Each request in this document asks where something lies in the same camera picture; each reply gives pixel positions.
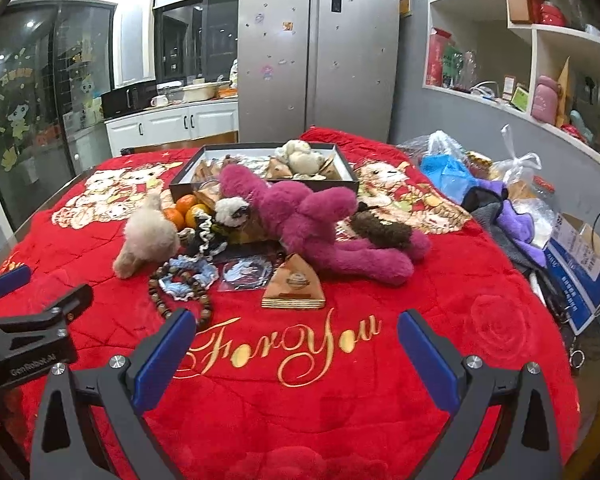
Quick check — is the glass sliding door with stickers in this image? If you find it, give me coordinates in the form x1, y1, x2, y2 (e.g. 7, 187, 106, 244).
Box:
0, 2, 118, 231

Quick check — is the white kitchen cabinet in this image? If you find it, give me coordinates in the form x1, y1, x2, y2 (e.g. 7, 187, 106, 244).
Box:
104, 99, 240, 158

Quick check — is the round badge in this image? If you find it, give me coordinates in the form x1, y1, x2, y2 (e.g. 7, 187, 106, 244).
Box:
219, 255, 276, 293

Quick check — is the blue white crochet scrunchie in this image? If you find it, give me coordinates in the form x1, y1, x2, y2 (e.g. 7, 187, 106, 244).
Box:
159, 255, 220, 302

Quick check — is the brown wooden bead bracelet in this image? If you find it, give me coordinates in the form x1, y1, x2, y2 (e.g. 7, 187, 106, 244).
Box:
147, 266, 216, 328

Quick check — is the brown cardboard box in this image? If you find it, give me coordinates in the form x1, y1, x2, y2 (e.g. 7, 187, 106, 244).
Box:
506, 0, 533, 23

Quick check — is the gold triangular snack packet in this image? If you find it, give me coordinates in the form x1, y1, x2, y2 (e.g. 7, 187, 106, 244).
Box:
194, 184, 226, 208

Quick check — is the beige fluffy plush toy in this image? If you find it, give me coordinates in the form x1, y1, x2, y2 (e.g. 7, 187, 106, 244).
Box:
112, 191, 181, 280

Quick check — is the clear plastic bag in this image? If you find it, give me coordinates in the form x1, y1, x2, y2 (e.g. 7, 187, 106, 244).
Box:
397, 130, 468, 161

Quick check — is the grey black cloth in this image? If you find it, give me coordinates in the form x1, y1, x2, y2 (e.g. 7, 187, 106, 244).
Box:
462, 187, 506, 228

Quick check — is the red printed blanket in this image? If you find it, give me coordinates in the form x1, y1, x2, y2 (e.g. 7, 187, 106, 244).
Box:
0, 127, 581, 480

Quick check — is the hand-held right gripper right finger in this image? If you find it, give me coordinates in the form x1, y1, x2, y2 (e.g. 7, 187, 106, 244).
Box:
397, 309, 563, 480

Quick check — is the pink pouch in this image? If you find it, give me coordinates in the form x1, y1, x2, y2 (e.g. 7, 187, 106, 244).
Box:
531, 76, 561, 126

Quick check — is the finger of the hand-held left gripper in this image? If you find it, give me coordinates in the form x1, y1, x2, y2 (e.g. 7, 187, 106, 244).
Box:
0, 265, 33, 311
0, 283, 94, 348

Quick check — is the white basin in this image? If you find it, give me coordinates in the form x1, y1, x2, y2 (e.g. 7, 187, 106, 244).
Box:
180, 82, 218, 102

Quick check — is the knotted white plastic bag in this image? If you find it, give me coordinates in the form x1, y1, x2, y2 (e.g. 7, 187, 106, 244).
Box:
490, 125, 556, 201

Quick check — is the silver double-door refrigerator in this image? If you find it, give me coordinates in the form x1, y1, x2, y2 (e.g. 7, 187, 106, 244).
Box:
237, 0, 401, 145

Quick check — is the blue plastic bag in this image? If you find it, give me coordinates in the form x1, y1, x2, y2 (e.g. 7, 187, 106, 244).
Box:
420, 154, 476, 206

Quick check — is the small white black plush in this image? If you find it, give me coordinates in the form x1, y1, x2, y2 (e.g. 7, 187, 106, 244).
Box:
215, 197, 253, 226

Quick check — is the green packet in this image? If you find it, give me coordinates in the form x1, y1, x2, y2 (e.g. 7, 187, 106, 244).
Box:
442, 45, 463, 88

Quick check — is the dark brown plush toy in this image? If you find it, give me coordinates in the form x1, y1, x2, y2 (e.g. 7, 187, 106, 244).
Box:
349, 202, 413, 250

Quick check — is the dark kitchen window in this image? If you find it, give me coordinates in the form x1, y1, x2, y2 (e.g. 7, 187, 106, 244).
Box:
154, 0, 240, 86

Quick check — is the golden cloth pouch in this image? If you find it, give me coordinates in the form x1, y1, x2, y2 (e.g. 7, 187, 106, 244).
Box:
261, 253, 327, 310

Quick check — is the black cardboard box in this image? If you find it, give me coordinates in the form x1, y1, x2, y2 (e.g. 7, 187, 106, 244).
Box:
169, 143, 360, 201

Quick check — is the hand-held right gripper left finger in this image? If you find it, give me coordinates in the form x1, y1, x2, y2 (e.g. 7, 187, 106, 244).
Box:
29, 308, 197, 480

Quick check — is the black microwave oven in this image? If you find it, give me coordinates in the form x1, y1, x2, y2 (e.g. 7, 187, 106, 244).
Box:
101, 80, 158, 118

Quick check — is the pile of gold packets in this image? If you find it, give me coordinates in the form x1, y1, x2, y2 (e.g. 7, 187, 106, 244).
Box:
190, 150, 353, 183

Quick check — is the magenta plush bear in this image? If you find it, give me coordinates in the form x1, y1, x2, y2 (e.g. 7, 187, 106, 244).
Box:
219, 164, 433, 287

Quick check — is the tall red gift box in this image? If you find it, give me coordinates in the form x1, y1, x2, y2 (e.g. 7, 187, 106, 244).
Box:
426, 27, 453, 87

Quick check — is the cream plush toy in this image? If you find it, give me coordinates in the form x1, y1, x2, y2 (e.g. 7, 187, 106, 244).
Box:
274, 139, 326, 178

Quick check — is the black white crochet scrunchie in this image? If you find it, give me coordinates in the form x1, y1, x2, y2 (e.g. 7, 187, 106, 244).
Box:
187, 212, 229, 261

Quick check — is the blue white cardboard box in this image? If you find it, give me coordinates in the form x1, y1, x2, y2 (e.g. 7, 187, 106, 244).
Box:
542, 212, 600, 336

